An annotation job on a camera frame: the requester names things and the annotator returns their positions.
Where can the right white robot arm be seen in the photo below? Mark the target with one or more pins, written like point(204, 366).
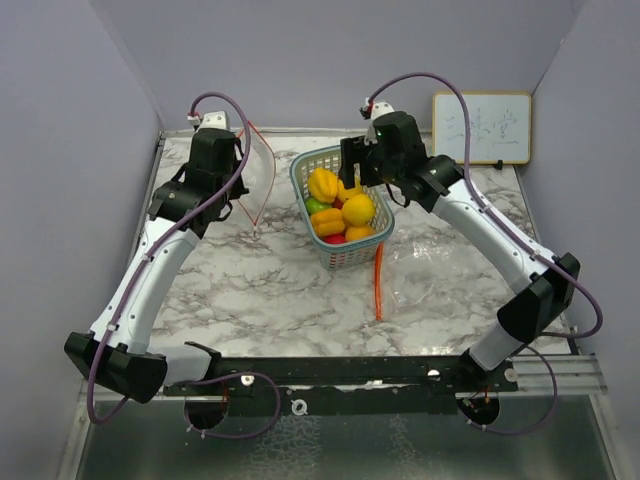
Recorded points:
point(540, 280)

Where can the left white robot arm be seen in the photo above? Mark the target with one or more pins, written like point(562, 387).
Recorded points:
point(115, 353)

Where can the green apple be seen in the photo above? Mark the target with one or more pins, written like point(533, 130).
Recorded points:
point(313, 206)

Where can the small whiteboard with writing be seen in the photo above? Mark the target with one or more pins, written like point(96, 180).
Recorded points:
point(500, 127)

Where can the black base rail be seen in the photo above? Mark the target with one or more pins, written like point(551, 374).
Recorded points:
point(326, 386)

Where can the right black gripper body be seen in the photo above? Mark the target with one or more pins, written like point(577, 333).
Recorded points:
point(381, 171)

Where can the yellow apple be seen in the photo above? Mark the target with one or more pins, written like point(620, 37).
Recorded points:
point(358, 210)

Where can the yellow pear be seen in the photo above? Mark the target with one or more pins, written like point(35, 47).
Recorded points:
point(344, 194)

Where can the clear zip bag on table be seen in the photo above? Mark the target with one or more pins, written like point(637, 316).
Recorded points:
point(417, 271)

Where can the clear zip bag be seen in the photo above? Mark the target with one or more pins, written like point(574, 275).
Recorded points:
point(417, 271)
point(258, 176)

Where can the blue plastic basket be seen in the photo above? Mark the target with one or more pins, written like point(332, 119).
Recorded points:
point(334, 257)

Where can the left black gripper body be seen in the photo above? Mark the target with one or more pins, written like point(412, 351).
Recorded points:
point(235, 190)

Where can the orange bell pepper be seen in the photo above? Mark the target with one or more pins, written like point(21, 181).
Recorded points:
point(327, 222)

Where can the yellow bell pepper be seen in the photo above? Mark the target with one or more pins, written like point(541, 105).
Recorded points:
point(323, 185)

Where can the yellow mango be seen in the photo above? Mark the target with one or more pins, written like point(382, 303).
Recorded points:
point(356, 233)

